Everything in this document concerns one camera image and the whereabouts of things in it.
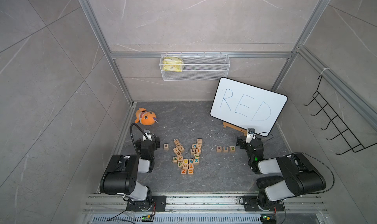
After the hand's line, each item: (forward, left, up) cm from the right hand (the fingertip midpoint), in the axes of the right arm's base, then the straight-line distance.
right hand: (247, 134), depth 92 cm
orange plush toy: (+13, +66, +3) cm, 67 cm away
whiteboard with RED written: (+13, 0, +12) cm, 18 cm away
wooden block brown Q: (-18, +40, -4) cm, 44 cm away
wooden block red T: (-18, +36, -4) cm, 41 cm away
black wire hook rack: (-8, -32, +25) cm, 41 cm away
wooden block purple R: (-8, +19, -4) cm, 21 cm away
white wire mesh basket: (+41, +33, +23) cm, 58 cm away
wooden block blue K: (-15, +33, -4) cm, 37 cm away
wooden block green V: (-14, +46, -4) cm, 48 cm away
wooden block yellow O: (-15, +40, -4) cm, 43 cm away
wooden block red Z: (-21, +41, -4) cm, 46 cm away
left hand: (0, +64, 0) cm, 64 cm away
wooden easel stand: (+7, +5, -2) cm, 9 cm away
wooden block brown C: (-2, +46, -4) cm, 46 cm away
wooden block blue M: (-15, +36, -4) cm, 40 cm away
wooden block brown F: (-1, +31, -5) cm, 31 cm away
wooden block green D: (-8, +10, -4) cm, 14 cm away
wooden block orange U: (-21, +37, -4) cm, 43 cm away
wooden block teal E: (-8, +15, -4) cm, 17 cm away
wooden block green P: (-17, +43, -4) cm, 46 cm away
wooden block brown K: (-14, +43, -4) cm, 45 cm away
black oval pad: (-28, -4, -4) cm, 28 cm away
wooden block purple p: (-5, +52, -4) cm, 53 cm away
